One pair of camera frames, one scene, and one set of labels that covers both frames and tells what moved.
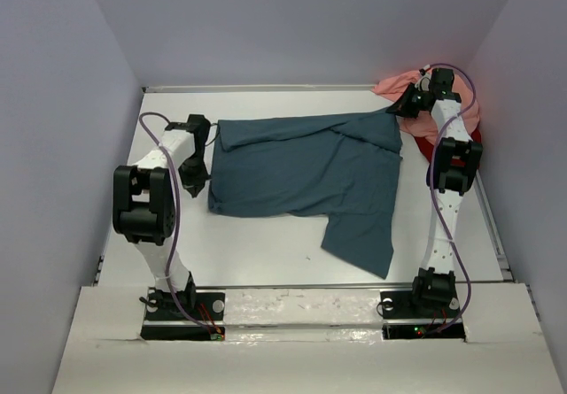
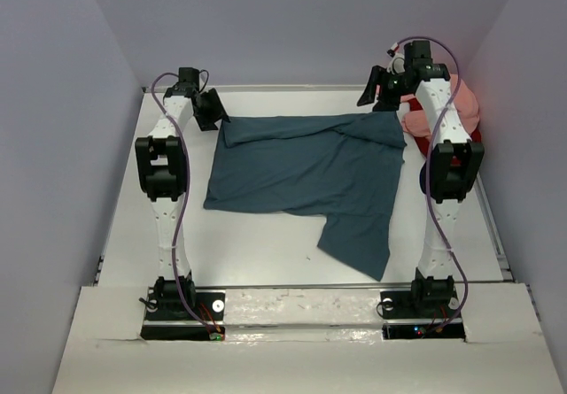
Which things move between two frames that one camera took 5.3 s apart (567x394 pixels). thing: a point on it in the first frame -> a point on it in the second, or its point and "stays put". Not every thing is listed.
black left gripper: (195, 184) -> (217, 112)
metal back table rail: (257, 87) stays put
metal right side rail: (504, 267) stays put
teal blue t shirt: (345, 165) stays put
